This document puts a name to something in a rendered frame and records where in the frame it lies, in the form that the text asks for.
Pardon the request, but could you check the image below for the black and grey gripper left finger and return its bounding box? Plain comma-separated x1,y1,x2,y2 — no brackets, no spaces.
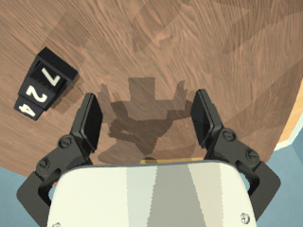
16,93,103,227

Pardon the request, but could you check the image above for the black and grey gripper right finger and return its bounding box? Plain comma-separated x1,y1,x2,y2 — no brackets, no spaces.
190,89,281,222

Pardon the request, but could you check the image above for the black number cube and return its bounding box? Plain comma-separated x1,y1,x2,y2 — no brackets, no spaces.
20,62,65,109
13,94,45,121

